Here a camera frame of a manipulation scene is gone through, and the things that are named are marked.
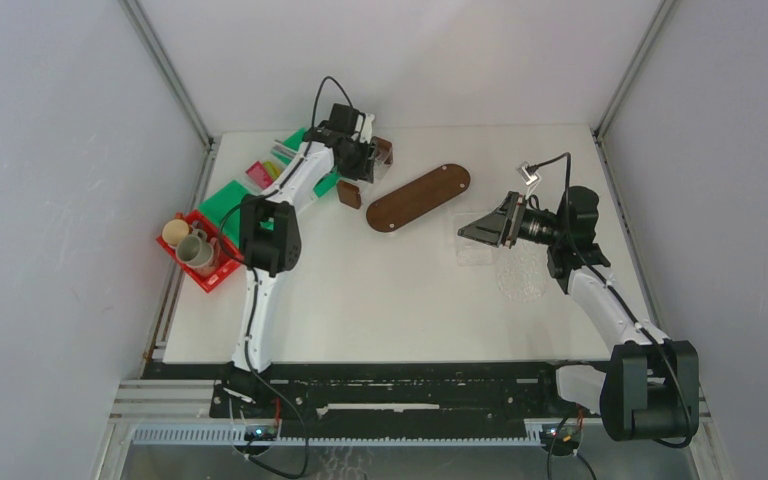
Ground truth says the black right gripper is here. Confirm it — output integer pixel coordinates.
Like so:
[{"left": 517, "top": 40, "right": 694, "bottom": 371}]
[{"left": 458, "top": 191, "right": 565, "bottom": 248}]

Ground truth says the clear acrylic organizer rack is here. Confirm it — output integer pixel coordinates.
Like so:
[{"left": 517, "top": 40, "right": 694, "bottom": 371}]
[{"left": 335, "top": 136, "right": 393, "bottom": 209}]

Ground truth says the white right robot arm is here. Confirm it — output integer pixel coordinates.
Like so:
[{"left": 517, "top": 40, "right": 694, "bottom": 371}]
[{"left": 457, "top": 186, "right": 699, "bottom": 449}]

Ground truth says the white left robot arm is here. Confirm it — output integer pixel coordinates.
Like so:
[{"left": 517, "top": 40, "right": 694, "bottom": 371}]
[{"left": 231, "top": 103, "right": 376, "bottom": 374}]

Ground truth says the brown oval wooden tray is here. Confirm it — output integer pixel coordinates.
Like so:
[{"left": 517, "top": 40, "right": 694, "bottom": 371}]
[{"left": 366, "top": 163, "right": 471, "bottom": 233}]

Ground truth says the green toothbrush bin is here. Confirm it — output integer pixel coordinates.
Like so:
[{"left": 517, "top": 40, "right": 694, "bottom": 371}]
[{"left": 276, "top": 127, "right": 342, "bottom": 199}]

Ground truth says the white toothpaste bin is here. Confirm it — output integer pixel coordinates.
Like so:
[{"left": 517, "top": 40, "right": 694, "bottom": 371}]
[{"left": 233, "top": 153, "right": 292, "bottom": 195}]

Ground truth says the pink toothpaste tube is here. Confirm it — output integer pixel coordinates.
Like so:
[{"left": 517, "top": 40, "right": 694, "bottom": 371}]
[{"left": 246, "top": 160, "right": 281, "bottom": 190}]

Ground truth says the clear rectangular acrylic plate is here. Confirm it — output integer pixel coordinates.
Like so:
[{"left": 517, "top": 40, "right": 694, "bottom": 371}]
[{"left": 452, "top": 212, "right": 495, "bottom": 267}]

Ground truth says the clear oval acrylic plate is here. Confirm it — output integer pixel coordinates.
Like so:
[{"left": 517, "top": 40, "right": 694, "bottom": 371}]
[{"left": 494, "top": 244, "right": 547, "bottom": 303}]

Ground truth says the green bin with rack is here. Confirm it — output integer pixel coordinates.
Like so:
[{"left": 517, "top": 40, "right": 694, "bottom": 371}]
[{"left": 197, "top": 180, "right": 252, "bottom": 236}]

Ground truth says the red cup bin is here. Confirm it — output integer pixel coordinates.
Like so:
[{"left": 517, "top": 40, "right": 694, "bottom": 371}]
[{"left": 156, "top": 210, "right": 241, "bottom": 293}]

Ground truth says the grey cup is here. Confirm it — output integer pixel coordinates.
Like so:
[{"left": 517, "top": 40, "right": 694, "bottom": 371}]
[{"left": 175, "top": 229, "right": 219, "bottom": 270}]

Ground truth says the brown ceramic cup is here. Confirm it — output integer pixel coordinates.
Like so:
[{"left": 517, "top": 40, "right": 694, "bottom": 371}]
[{"left": 160, "top": 218, "right": 192, "bottom": 249}]

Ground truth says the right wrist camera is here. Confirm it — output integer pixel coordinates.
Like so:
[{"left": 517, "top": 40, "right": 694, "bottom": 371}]
[{"left": 516, "top": 163, "right": 542, "bottom": 188}]

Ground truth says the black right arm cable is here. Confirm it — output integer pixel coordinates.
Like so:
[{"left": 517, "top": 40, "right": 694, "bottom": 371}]
[{"left": 529, "top": 152, "right": 697, "bottom": 450}]

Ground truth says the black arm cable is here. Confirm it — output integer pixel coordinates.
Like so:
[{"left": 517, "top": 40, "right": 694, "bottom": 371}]
[
  {"left": 214, "top": 75, "right": 359, "bottom": 478},
  {"left": 529, "top": 152, "right": 697, "bottom": 450}
]

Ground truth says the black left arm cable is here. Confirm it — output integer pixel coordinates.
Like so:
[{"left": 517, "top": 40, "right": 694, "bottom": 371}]
[{"left": 214, "top": 75, "right": 359, "bottom": 478}]

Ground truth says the aluminium frame post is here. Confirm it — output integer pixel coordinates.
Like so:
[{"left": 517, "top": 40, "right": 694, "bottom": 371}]
[{"left": 120, "top": 0, "right": 216, "bottom": 150}]

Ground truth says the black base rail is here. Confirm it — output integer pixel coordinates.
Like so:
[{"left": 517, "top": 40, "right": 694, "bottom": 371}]
[{"left": 142, "top": 361, "right": 591, "bottom": 440}]

